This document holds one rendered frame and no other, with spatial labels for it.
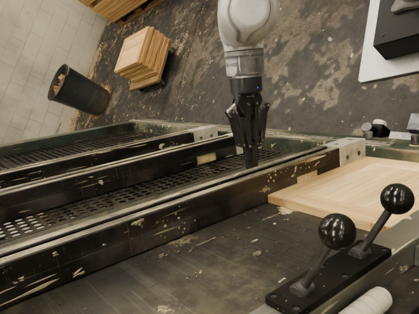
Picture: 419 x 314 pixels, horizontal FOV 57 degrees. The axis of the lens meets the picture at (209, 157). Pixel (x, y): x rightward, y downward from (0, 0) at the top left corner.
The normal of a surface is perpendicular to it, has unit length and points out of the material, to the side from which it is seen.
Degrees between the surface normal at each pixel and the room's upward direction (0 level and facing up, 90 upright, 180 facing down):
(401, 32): 1
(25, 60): 90
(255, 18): 59
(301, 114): 0
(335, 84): 0
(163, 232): 90
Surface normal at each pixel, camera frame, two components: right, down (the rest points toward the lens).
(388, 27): -0.72, -0.36
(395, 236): -0.11, -0.97
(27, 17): 0.65, -0.04
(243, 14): -0.04, 0.37
